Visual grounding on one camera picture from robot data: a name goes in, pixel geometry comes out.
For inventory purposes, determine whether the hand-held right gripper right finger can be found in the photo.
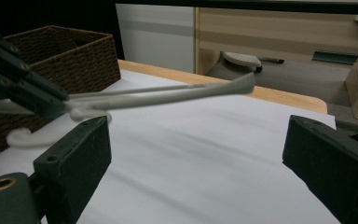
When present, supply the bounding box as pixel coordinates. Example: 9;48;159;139
282;114;358;224

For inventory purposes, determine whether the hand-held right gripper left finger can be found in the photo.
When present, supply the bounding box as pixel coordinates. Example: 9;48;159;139
33;115;113;224

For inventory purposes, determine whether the brown woven basket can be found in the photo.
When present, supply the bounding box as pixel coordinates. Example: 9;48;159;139
0;25;122;162

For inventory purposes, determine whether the grey plastic clothes hanger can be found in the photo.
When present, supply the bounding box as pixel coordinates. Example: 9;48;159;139
0;72;256;148

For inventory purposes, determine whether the green flat bar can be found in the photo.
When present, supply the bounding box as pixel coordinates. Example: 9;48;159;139
310;49;358;66

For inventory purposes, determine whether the white table cover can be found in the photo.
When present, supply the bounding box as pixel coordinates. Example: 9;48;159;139
0;68;337;224

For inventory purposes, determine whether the white cabinet panel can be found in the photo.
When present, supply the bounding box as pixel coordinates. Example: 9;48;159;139
115;3;197;75

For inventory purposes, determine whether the grey chair base leg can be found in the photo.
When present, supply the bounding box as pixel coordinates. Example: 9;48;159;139
219;50;264;75

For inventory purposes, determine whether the light wooden cabinet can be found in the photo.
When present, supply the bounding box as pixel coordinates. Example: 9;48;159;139
194;7;358;77

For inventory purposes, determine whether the desk top with black edge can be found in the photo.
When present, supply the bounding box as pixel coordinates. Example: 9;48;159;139
115;0;358;16

